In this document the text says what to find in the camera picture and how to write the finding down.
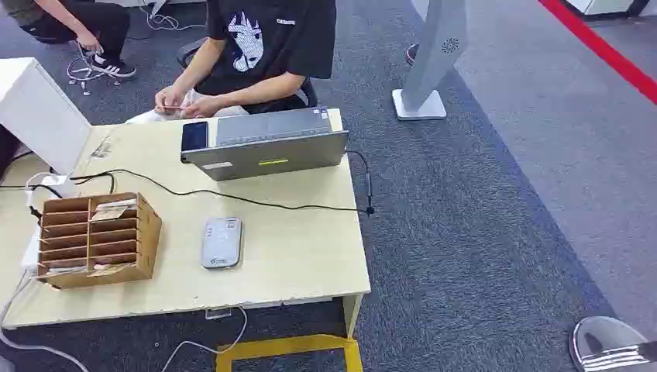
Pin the white power adapter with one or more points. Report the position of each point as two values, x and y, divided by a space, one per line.
49 182

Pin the grey standing kiosk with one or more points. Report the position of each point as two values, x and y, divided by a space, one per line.
436 51

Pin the grey laptop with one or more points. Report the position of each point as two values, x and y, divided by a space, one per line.
267 159

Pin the clear plastic holder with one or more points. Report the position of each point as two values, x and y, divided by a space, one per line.
218 313

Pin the grey card reader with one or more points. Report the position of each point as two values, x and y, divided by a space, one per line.
221 244

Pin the person in black t-shirt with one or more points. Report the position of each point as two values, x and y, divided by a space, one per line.
277 46

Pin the person's left hand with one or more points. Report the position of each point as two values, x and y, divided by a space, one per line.
202 107

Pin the cards in lowest slot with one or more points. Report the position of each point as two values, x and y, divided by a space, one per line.
102 268

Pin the yellow floor tape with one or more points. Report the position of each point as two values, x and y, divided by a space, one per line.
287 345

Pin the black smartphone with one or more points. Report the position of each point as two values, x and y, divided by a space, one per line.
194 136

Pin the white cabinet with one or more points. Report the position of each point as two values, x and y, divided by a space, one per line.
600 5

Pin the person in dark trousers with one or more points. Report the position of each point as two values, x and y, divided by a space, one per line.
77 18

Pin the person's hand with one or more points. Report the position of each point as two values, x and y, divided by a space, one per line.
90 42

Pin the pale wooden desk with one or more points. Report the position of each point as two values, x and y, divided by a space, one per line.
287 246

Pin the white box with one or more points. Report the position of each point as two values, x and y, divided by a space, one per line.
41 113

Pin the dark round object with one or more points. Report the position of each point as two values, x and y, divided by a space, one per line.
411 54

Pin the white cloth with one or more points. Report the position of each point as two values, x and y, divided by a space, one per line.
141 117

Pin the person's right hand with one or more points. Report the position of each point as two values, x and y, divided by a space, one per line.
168 97

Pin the wooden card box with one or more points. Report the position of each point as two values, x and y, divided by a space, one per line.
146 241

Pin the small card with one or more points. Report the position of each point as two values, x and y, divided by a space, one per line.
172 108

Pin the card stack in slot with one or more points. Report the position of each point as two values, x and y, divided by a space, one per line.
113 209

